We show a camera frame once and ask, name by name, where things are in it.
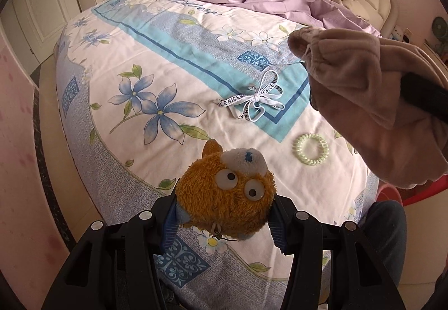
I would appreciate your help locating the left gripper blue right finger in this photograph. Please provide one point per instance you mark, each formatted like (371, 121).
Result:
(277, 228)

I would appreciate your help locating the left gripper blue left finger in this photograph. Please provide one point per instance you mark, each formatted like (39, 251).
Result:
(170, 227)

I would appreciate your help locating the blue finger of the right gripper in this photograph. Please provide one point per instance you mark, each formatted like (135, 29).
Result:
(424, 94)

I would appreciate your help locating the orange plush toy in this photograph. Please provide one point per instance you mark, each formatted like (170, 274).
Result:
(226, 193)

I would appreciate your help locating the beige pink cloth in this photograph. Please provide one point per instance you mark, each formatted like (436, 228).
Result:
(355, 85)

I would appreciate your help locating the white printed ribbon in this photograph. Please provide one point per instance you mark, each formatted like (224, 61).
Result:
(252, 105)

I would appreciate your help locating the small plush toys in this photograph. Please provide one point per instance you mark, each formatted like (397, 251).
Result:
(400, 34)

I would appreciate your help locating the red plastic stool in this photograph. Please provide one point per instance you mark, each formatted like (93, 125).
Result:
(426, 191)

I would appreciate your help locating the pink plastic bucket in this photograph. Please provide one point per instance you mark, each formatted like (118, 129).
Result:
(387, 192)

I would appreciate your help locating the dark trouser leg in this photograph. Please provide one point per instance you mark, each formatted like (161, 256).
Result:
(385, 228)

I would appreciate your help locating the floral bedspread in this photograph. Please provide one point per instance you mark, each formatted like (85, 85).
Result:
(137, 80)

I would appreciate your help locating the white wardrobe door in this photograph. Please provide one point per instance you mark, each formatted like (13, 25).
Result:
(42, 22)

